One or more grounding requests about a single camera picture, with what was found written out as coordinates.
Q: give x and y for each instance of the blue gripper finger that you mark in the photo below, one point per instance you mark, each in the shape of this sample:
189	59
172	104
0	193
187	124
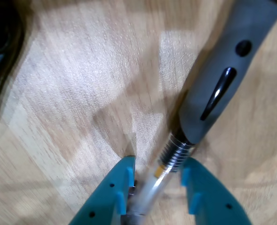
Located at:
213	201
105	199

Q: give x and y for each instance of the grey grip retractable pen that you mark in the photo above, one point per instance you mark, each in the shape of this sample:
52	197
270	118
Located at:
223	58

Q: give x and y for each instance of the black mesh pen holder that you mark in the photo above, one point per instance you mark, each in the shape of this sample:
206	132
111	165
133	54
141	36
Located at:
0	28

